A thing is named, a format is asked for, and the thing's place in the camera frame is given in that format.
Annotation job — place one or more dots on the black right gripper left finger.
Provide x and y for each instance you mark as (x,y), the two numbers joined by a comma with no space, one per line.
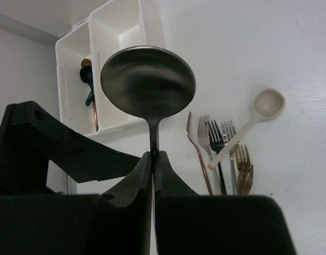
(126,219)

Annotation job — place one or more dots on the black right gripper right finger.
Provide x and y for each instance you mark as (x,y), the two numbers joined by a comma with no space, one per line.
(172,196)

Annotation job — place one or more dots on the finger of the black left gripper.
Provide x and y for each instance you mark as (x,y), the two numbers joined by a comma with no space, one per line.
(30,138)

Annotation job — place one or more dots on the rose gold slim fork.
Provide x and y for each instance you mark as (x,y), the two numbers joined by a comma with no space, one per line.
(204,172)

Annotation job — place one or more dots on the black spoon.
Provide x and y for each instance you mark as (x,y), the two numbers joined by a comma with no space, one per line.
(86,76)

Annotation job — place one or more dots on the rose gold spoon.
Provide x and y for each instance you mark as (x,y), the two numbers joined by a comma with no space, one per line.
(87,62)

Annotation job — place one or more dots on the silver round spoon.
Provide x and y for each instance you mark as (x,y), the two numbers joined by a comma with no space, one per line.
(151,83)

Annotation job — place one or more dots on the copper fork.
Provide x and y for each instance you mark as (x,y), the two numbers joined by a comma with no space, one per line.
(245,179)

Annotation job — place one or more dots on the black fork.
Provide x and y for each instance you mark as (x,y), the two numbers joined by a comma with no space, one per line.
(217,144)

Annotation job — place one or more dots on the white left bin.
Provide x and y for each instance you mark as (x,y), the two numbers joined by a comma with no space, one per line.
(71,50)

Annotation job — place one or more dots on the white bin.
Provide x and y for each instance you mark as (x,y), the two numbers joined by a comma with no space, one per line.
(71,50)
(112,27)

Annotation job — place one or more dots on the white right bin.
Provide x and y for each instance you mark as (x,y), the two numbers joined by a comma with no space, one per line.
(112,27)

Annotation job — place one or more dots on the gold fork green handle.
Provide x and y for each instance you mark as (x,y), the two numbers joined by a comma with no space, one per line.
(243,158)

